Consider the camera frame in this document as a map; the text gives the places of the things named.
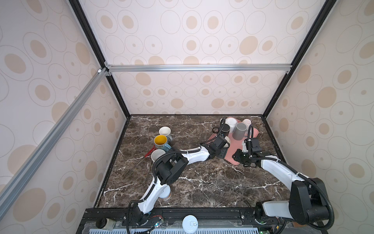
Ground pink plastic tray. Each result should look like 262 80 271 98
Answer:
209 117 259 165

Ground grey mug white interior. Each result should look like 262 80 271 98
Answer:
159 126 173 142

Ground blue butterfly mug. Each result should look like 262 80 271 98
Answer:
153 135 171 152

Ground cream speckled mug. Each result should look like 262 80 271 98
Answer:
151 149 166 163

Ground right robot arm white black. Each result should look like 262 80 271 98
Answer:
232 138 335 230

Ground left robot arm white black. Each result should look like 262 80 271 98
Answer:
127 136 230 225

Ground black mug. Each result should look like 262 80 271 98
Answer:
212 124 230 138

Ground pale pink mug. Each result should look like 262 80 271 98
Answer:
242 119 252 130

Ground orange label tin can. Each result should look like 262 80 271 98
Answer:
159 185 171 200

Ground back aluminium crossbar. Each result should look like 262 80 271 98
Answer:
100 63 292 74

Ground aluminium crossbar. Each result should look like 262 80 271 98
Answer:
100 63 292 74
1 67 108 218

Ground left aluminium crossbar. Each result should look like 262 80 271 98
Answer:
1 67 108 218

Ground grey mug upright handle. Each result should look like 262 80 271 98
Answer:
232 122 247 141

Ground red handled metal tongs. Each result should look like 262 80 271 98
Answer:
126 146 156 182

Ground white can on rail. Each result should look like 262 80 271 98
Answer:
182 215 199 234

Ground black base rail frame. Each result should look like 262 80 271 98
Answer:
76 207 328 234

